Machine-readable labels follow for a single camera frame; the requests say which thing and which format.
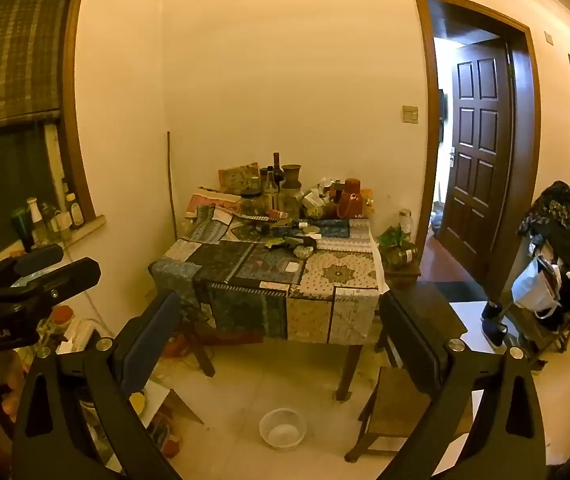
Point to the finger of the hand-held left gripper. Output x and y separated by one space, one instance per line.
40 259
72 274

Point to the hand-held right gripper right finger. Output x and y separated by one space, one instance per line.
415 345

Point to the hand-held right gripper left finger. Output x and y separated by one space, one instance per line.
150 340

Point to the foil ball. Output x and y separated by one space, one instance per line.
304 252

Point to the white plastic bowl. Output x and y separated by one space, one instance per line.
282 434

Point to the red basket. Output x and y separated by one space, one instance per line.
180 347

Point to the dark green bottle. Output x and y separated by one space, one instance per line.
21 230

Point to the white cap bottle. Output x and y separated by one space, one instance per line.
35 222

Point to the small labelled bottle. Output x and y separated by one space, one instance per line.
75 215

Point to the small wooden chair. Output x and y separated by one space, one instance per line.
395 400

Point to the dark doormat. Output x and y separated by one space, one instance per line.
460 290

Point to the small wooden side table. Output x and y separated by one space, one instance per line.
405 274

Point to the dark slipper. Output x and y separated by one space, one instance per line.
491 310
496 335

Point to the dark labelled jar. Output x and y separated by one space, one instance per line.
402 255

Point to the patchwork tablecloth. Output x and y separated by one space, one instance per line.
335 275

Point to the green packet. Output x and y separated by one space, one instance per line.
390 236

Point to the glass jar with lid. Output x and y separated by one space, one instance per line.
405 221

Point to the white plastic bag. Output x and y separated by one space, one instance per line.
530 290

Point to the thin wooden stick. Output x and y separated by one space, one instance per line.
170 185

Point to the wooden rack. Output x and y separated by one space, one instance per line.
555 330

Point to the white square pad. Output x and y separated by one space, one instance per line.
292 266

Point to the round metal tin lid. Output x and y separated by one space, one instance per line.
310 230

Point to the red plastic jug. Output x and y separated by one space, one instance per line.
351 202

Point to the red white tube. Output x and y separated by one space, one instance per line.
277 214

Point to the patterned decorative box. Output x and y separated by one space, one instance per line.
235 177

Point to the clear bottle black cap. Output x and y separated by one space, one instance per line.
270 187

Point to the brown panelled door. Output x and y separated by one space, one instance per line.
480 160

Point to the dark clothes pile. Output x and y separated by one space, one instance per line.
560 210

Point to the bamboo window blind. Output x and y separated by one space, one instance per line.
10 60

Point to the brown ceramic vase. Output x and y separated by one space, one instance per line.
291 175

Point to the dark wine bottle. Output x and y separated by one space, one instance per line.
277 172

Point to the wooden window frame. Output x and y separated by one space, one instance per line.
77 160

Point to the beige wall switch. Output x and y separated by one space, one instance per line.
410 114

